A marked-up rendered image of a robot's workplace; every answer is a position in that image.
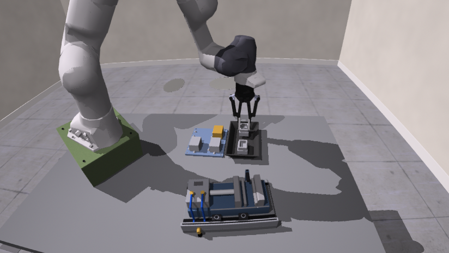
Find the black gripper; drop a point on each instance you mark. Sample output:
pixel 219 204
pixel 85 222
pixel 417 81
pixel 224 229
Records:
pixel 244 98

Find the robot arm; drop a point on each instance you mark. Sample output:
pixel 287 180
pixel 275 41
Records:
pixel 88 22

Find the yellow-orange block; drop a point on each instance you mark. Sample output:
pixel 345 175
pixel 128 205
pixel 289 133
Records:
pixel 218 131

